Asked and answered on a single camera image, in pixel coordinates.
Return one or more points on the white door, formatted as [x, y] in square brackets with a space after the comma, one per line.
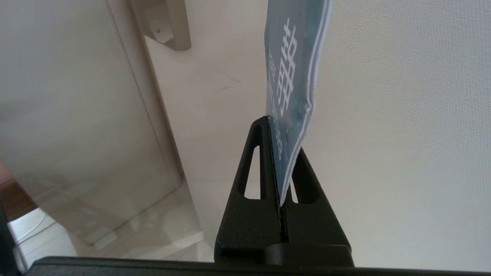
[383, 134]

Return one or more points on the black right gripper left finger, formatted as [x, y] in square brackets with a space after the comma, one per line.
[245, 226]

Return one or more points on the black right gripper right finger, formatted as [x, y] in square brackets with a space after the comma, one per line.
[314, 226]

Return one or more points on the white and blue door hanger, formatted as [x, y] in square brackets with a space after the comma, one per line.
[291, 96]

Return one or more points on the brown metal lock plate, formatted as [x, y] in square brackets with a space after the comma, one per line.
[165, 23]

